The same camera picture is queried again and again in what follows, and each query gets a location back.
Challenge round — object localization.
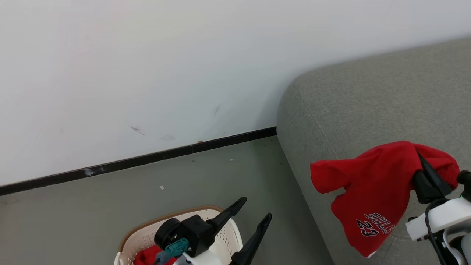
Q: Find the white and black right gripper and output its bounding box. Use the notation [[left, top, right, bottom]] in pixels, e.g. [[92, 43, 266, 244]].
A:
[[405, 152, 471, 242]]

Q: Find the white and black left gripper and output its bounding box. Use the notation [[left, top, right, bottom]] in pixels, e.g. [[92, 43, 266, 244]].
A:
[[154, 197, 273, 265]]

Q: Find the red Bulls 23 jersey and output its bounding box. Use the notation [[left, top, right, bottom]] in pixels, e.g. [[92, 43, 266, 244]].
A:
[[310, 141, 460, 258]]

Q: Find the red jacket with striped cuffs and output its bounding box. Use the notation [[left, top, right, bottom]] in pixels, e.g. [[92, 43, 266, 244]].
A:
[[134, 245, 178, 265]]

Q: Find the grey fabric sofa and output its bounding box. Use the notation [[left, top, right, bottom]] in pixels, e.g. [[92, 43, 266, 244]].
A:
[[277, 37, 471, 265]]

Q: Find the cream perforated laundry basket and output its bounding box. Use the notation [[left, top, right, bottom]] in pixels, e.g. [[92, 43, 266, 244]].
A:
[[114, 205, 244, 265]]

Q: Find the black baseboard strip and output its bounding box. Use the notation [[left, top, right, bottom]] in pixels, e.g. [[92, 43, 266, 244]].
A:
[[0, 126, 277, 196]]

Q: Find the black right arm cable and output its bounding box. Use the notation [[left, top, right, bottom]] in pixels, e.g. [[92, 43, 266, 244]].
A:
[[424, 199, 456, 265]]

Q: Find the teal-plug left camera cable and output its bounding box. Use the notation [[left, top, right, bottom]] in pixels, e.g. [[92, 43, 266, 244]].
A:
[[154, 237, 190, 265]]

